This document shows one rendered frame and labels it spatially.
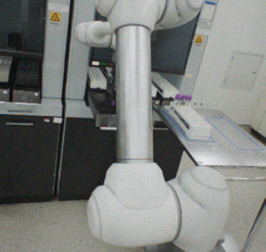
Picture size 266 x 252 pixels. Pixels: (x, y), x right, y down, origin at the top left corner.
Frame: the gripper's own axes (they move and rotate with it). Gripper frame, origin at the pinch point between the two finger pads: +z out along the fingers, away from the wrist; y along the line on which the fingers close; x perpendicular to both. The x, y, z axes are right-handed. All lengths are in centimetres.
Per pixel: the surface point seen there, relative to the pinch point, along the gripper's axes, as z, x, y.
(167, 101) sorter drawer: 4.2, -11.4, -38.1
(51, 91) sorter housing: 5.8, -20.5, 31.8
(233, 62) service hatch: -2, -131, -169
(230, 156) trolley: 2, 53, -40
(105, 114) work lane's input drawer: 3.5, 13.1, 7.1
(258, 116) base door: 59, -123, -224
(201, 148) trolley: 2, 47, -29
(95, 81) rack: -2.1, -21.9, 7.0
